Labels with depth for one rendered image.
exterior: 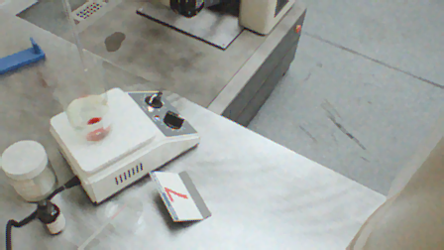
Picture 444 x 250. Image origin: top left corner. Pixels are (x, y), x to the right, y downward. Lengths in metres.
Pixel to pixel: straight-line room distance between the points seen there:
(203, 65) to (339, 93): 0.77
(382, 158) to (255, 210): 1.18
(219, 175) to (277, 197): 0.10
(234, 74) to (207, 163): 0.74
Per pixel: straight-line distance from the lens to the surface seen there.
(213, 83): 1.35
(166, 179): 0.63
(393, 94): 2.05
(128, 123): 0.62
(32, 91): 0.83
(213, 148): 0.70
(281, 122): 1.75
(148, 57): 1.45
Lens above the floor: 1.31
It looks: 50 degrees down
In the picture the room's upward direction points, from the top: 6 degrees clockwise
